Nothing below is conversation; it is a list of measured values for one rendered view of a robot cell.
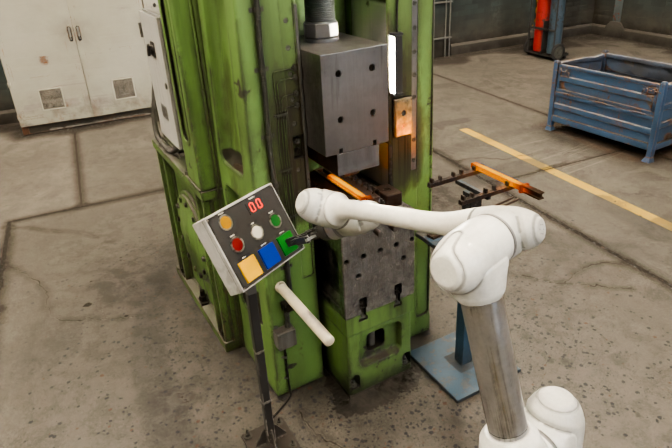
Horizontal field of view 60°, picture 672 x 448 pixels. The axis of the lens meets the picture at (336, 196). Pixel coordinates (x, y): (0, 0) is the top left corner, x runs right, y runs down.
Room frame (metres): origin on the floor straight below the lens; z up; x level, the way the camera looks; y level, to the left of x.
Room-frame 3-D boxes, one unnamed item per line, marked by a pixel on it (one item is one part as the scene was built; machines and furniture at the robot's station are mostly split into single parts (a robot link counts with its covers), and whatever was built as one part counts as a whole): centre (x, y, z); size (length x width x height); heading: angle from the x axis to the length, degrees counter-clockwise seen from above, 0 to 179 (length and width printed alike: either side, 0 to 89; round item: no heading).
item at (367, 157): (2.37, 0.00, 1.18); 0.42 x 0.20 x 0.10; 29
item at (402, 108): (2.45, -0.32, 1.27); 0.09 x 0.02 x 0.17; 119
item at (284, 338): (2.11, 0.27, 0.36); 0.09 x 0.07 x 0.12; 119
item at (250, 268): (1.69, 0.31, 1.01); 0.07 x 0.05 x 0.07; 144
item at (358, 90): (2.39, -0.04, 1.43); 0.42 x 0.39 x 0.40; 29
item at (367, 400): (2.14, -0.12, 0.01); 0.58 x 0.39 x 0.01; 119
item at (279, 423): (1.85, 0.35, 0.05); 0.22 x 0.22 x 0.09; 29
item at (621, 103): (5.35, -2.84, 0.36); 1.20 x 0.80 x 0.72; 28
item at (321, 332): (1.94, 0.16, 0.62); 0.44 x 0.05 x 0.05; 29
